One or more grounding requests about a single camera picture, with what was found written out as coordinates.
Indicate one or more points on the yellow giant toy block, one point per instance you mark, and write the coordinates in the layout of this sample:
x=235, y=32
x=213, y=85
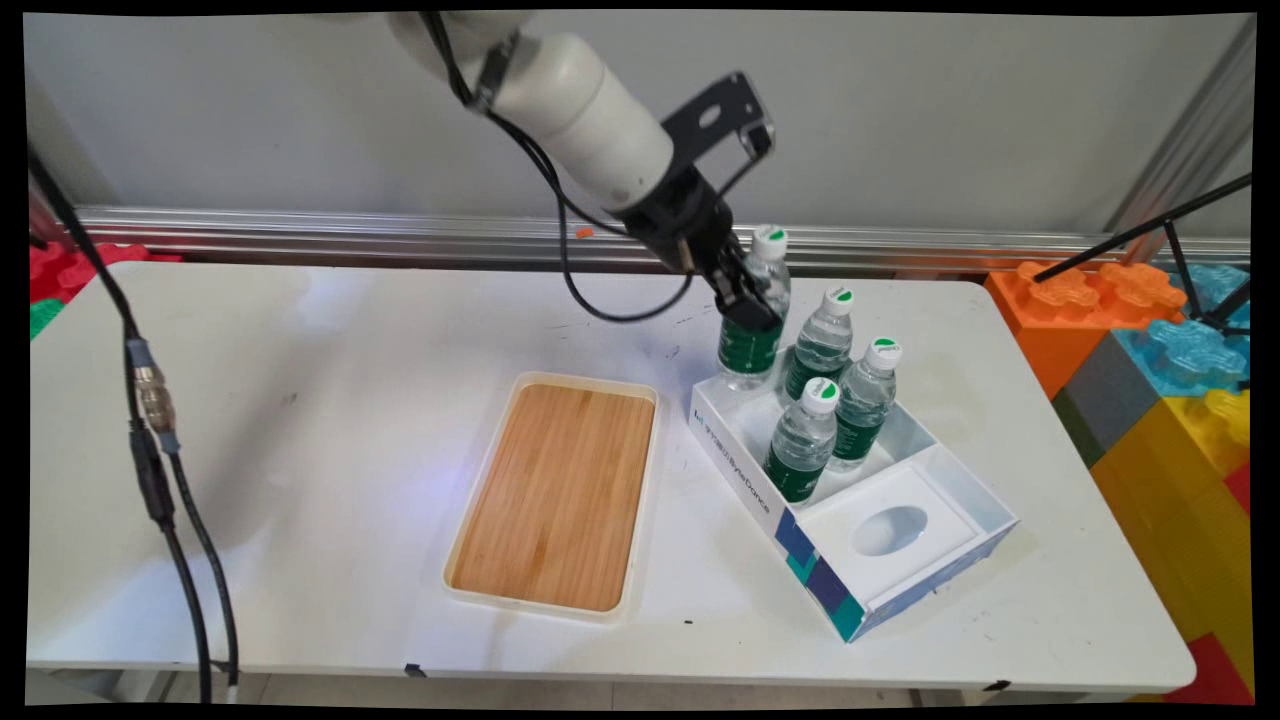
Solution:
x=1180, y=520

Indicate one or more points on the water bottle green label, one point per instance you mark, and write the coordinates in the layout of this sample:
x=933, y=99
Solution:
x=752, y=350
x=864, y=405
x=820, y=345
x=800, y=450

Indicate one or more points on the black tripod stand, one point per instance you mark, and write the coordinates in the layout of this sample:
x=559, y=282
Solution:
x=1180, y=240

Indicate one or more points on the orange giant toy block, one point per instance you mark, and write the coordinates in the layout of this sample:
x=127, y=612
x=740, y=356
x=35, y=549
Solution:
x=1065, y=315

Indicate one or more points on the red giant toy block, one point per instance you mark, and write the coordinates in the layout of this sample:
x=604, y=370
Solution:
x=1215, y=675
x=70, y=268

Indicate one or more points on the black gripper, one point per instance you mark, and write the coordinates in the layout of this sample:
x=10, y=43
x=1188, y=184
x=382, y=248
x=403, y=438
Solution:
x=680, y=225

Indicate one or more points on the aluminium frame rail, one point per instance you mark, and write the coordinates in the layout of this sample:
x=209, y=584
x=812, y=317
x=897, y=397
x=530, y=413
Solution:
x=400, y=235

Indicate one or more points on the black grey wrist camera mount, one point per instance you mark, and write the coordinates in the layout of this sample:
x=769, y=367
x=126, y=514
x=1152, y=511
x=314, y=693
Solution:
x=720, y=115

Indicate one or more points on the blue giant toy block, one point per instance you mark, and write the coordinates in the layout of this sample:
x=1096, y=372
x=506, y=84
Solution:
x=1190, y=345

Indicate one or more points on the green giant toy block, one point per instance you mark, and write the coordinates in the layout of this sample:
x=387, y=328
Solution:
x=42, y=318

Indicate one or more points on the aluminium frame post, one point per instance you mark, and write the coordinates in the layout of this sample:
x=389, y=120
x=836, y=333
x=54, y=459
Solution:
x=1185, y=140

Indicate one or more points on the grey giant toy block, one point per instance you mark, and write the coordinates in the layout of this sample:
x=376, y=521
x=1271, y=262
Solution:
x=1110, y=400

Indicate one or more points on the white cardboard box blue print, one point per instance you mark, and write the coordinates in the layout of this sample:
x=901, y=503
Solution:
x=850, y=520

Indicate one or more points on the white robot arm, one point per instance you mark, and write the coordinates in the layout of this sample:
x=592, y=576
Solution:
x=580, y=100

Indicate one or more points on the white insert with oval hole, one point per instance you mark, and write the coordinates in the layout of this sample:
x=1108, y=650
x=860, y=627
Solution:
x=888, y=533

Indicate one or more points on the white tray with wooden base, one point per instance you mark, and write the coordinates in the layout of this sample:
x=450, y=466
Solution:
x=555, y=497

